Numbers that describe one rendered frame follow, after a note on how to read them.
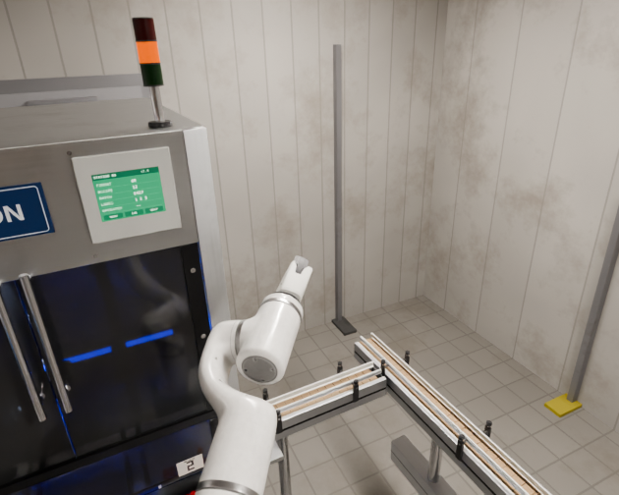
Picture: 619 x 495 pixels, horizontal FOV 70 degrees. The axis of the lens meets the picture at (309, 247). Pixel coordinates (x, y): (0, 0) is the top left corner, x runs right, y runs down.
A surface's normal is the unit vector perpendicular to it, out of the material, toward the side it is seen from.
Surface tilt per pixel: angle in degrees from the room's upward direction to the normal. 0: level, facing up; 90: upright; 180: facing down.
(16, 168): 90
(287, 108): 90
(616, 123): 90
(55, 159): 90
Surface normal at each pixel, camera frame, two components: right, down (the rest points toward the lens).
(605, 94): -0.91, 0.20
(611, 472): -0.04, -0.91
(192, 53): 0.42, 0.36
